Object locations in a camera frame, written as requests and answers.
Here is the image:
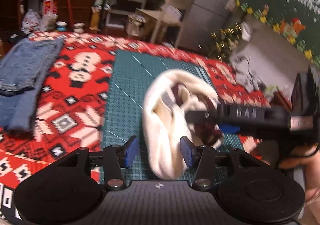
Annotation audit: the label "small decorated christmas tree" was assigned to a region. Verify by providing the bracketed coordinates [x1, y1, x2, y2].
[208, 23, 242, 63]

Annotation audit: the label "white drawer shelf unit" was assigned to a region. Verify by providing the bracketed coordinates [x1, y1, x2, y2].
[105, 0, 147, 29]

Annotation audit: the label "dark wooden side table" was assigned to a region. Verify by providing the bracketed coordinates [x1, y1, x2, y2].
[270, 90, 292, 112]

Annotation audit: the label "grey refrigerator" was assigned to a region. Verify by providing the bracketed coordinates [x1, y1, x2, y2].
[179, 0, 228, 51]

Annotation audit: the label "blue white ceramic bowl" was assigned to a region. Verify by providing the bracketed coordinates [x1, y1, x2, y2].
[56, 21, 67, 32]

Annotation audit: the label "white knit v-neck sweater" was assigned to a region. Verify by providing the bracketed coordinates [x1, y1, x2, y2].
[142, 69, 224, 179]

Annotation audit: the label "person right hand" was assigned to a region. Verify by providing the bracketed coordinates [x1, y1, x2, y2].
[250, 141, 319, 224]

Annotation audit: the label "red handled broom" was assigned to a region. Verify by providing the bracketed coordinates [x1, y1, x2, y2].
[67, 0, 74, 26]

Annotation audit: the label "green cutting mat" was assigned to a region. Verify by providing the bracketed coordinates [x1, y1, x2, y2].
[100, 49, 245, 186]

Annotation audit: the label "folded blue jeans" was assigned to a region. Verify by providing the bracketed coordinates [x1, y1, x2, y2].
[1, 39, 64, 132]

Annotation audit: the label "beige plastic chair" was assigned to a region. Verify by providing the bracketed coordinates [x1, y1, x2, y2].
[135, 0, 195, 48]

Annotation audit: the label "grey crumpled garment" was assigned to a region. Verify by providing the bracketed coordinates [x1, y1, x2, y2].
[231, 55, 266, 93]

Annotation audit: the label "green christmas wall banner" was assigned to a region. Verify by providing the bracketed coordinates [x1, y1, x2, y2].
[235, 0, 319, 66]

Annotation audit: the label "brown wooden drawer cabinet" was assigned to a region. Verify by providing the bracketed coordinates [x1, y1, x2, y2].
[56, 0, 94, 33]

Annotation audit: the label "red patterned christmas blanket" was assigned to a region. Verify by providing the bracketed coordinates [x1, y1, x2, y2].
[1, 32, 269, 224]

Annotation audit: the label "white plastic bag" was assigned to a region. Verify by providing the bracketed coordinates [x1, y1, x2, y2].
[21, 9, 41, 34]

